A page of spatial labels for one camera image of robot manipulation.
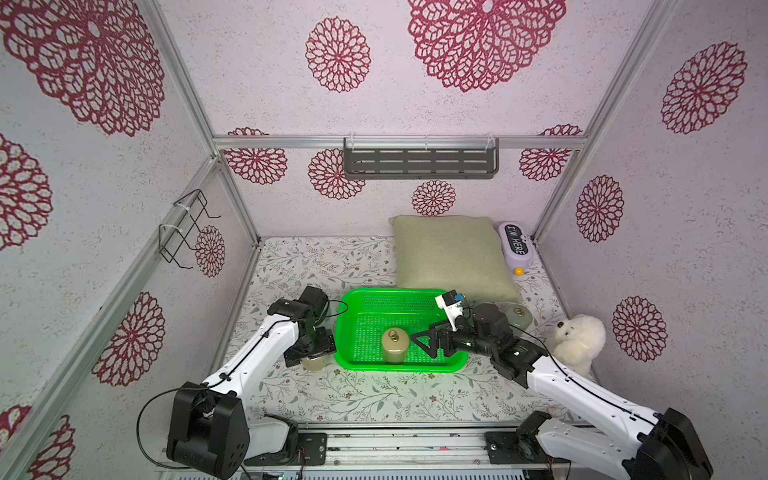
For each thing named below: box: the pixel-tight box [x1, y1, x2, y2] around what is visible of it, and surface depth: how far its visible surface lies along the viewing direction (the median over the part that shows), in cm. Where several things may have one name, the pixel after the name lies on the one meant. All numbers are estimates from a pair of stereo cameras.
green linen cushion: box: [389, 215, 524, 306], surface depth 100 cm
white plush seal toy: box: [545, 314, 606, 378], surface depth 75 cm
